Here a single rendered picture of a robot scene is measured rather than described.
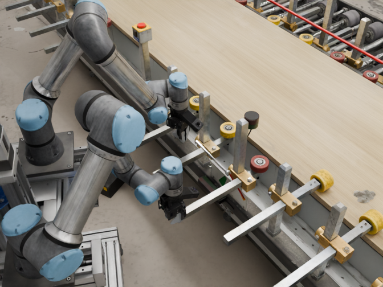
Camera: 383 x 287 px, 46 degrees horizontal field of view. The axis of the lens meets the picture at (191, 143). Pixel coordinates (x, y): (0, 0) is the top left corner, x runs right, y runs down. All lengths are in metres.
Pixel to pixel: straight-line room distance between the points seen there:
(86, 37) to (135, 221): 1.60
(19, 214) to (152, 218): 1.58
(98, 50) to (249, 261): 1.64
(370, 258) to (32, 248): 1.28
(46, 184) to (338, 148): 1.26
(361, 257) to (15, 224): 1.33
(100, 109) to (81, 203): 0.26
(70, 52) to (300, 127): 1.09
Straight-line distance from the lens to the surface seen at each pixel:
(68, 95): 3.93
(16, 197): 1.64
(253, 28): 2.87
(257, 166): 1.95
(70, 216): 1.30
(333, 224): 1.63
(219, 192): 1.91
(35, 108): 1.77
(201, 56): 2.60
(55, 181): 1.92
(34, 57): 4.50
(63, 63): 1.75
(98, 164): 1.25
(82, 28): 1.57
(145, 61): 2.34
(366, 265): 2.02
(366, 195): 1.94
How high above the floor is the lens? 2.33
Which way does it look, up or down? 44 degrees down
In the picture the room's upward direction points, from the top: 1 degrees counter-clockwise
